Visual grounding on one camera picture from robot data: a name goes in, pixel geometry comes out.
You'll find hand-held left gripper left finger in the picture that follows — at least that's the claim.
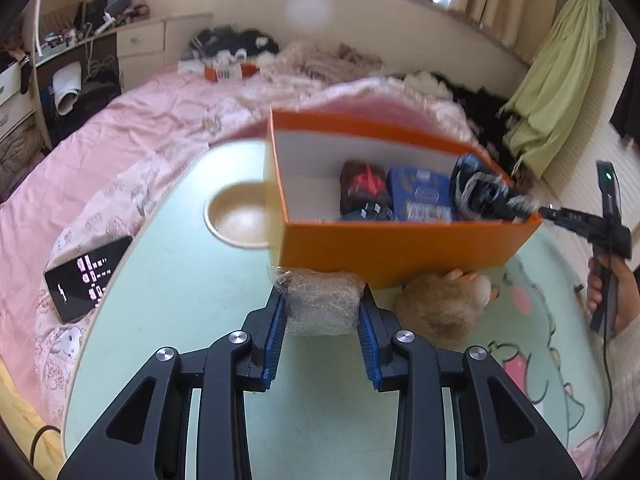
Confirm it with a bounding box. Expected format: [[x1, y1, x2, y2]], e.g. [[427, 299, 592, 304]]
[[57, 287, 289, 480]]

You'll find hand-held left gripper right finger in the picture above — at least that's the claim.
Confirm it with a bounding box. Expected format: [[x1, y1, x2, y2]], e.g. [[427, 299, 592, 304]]
[[357, 284, 583, 480]]

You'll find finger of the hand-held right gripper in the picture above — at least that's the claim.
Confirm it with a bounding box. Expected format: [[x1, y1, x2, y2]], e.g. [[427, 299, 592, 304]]
[[506, 192, 557, 226]]

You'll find bag of pale fibre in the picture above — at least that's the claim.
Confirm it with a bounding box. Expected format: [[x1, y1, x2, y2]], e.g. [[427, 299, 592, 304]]
[[266, 264, 367, 338]]

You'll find dark blue silver toy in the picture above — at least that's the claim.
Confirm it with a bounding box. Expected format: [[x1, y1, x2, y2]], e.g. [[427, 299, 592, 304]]
[[449, 152, 522, 222]]

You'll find orange cardboard box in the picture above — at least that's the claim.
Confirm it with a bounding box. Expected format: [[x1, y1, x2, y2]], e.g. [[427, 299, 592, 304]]
[[263, 106, 544, 291]]

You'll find blue packet with barcode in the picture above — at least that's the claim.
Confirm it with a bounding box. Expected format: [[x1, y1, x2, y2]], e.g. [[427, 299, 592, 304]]
[[386, 165, 455, 222]]

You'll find black box with red emblem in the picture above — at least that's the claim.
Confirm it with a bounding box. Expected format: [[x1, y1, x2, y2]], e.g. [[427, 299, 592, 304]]
[[339, 160, 392, 214]]

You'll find person's right forearm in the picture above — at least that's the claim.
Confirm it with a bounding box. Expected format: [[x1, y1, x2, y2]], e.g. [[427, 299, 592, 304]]
[[597, 310, 640, 467]]

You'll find pale green cartoon desktop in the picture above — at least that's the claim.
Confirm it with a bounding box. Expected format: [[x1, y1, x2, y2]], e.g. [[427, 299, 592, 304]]
[[61, 139, 610, 467]]

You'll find person's right hand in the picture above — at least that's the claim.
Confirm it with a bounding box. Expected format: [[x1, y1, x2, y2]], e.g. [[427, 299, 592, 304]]
[[586, 255, 640, 335]]

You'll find brown plush toy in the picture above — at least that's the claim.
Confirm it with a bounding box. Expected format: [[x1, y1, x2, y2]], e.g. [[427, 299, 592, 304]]
[[394, 269, 501, 350]]

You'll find black garment heap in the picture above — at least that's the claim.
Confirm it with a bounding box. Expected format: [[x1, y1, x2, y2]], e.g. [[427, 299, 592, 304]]
[[434, 72, 517, 162]]

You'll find green hanging garment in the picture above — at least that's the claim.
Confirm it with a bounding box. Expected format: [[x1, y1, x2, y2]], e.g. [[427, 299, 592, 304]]
[[502, 0, 610, 182]]

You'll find white garment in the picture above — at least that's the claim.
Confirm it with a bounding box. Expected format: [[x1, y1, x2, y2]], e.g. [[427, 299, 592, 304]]
[[401, 70, 442, 92]]

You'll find black smartphone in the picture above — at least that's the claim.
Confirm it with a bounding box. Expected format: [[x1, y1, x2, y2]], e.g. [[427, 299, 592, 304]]
[[43, 235, 134, 324]]

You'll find beige fuzzy blanket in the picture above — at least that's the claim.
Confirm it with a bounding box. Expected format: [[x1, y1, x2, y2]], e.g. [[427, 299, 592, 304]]
[[260, 40, 387, 82]]

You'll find pink bedsheet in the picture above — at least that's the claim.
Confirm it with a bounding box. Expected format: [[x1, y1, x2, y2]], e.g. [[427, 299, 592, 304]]
[[0, 57, 507, 423]]

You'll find yellow cloth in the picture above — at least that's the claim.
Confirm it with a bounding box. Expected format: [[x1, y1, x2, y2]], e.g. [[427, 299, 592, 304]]
[[0, 357, 68, 480]]

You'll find small orange box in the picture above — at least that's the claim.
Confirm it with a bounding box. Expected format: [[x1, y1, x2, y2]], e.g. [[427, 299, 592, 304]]
[[203, 62, 260, 83]]

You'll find black clothes pile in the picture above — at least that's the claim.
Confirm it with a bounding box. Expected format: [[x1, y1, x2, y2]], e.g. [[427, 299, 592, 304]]
[[189, 26, 282, 60]]

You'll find white drawer cabinet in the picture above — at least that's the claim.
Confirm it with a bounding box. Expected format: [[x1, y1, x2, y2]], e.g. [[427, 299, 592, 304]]
[[116, 12, 215, 95]]

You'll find rolled white paper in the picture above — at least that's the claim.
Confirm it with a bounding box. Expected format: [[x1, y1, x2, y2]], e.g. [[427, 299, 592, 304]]
[[52, 61, 84, 118]]

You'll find white drawer unit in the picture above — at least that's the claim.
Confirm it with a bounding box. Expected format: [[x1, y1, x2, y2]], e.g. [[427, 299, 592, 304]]
[[0, 59, 37, 138]]

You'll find dark monitor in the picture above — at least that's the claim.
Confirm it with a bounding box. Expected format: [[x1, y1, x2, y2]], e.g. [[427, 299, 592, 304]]
[[79, 0, 115, 32]]

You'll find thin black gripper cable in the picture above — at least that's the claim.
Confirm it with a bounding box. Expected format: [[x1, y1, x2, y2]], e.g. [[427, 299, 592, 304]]
[[596, 330, 617, 461]]

